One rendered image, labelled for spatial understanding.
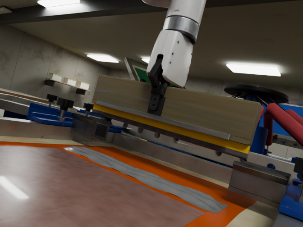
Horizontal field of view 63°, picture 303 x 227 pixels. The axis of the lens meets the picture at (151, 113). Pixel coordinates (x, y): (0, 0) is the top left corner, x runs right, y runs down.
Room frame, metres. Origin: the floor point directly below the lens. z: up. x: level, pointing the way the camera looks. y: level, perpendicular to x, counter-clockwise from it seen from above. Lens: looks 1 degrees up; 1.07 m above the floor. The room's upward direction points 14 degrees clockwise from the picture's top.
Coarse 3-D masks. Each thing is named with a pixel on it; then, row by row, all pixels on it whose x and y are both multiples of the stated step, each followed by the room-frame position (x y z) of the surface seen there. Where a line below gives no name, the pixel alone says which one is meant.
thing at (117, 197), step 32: (0, 192) 0.25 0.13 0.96; (32, 192) 0.27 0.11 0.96; (64, 192) 0.29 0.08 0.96; (96, 192) 0.32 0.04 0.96; (128, 192) 0.35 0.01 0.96; (160, 192) 0.39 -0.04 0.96; (224, 192) 0.50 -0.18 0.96; (0, 224) 0.20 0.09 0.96; (32, 224) 0.21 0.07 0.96; (64, 224) 0.22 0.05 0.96; (96, 224) 0.23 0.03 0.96; (128, 224) 0.25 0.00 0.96; (160, 224) 0.27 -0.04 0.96; (192, 224) 0.29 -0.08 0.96; (224, 224) 0.32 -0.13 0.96
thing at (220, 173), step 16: (0, 128) 0.51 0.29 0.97; (16, 128) 0.53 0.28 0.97; (32, 128) 0.56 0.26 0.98; (48, 128) 0.60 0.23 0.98; (64, 128) 0.64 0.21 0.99; (128, 144) 0.77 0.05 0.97; (144, 144) 0.73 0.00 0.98; (176, 160) 0.67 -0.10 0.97; (192, 160) 0.65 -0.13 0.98; (208, 176) 0.62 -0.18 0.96; (224, 176) 0.60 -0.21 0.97; (288, 224) 0.27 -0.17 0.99
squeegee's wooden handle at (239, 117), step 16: (112, 80) 0.58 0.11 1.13; (128, 80) 0.56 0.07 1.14; (96, 96) 0.60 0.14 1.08; (112, 96) 0.58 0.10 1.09; (128, 96) 0.55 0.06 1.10; (144, 96) 0.53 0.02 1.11; (176, 96) 0.49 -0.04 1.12; (192, 96) 0.47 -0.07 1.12; (208, 96) 0.45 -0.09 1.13; (224, 96) 0.44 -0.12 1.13; (176, 112) 0.48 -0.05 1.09; (192, 112) 0.47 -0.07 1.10; (208, 112) 0.45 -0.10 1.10; (224, 112) 0.43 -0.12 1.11; (240, 112) 0.42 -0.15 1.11; (256, 112) 0.41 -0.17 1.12; (208, 128) 0.44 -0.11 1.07; (224, 128) 0.43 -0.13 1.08; (240, 128) 0.41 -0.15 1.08
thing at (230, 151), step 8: (96, 112) 0.61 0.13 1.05; (104, 112) 0.60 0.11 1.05; (120, 120) 0.57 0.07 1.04; (128, 120) 0.56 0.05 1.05; (144, 128) 0.53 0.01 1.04; (152, 128) 0.52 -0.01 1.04; (160, 128) 0.51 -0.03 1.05; (176, 136) 0.49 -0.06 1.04; (184, 136) 0.48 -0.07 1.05; (200, 144) 0.46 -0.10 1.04; (208, 144) 0.45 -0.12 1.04; (224, 152) 0.43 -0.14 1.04; (232, 152) 0.43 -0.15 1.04; (240, 152) 0.42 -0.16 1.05
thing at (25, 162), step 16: (0, 144) 0.44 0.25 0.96; (16, 144) 0.47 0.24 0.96; (32, 144) 0.50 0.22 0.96; (48, 144) 0.54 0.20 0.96; (0, 160) 0.35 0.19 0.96; (16, 160) 0.37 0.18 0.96; (32, 160) 0.39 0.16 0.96; (48, 160) 0.41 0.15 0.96; (64, 160) 0.44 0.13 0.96; (80, 160) 0.47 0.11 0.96; (128, 160) 0.58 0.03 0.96; (144, 160) 0.63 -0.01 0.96; (0, 176) 0.29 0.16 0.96; (16, 176) 0.31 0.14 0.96; (32, 176) 0.32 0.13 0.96; (48, 176) 0.34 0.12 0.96; (64, 176) 0.35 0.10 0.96; (80, 176) 0.37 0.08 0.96
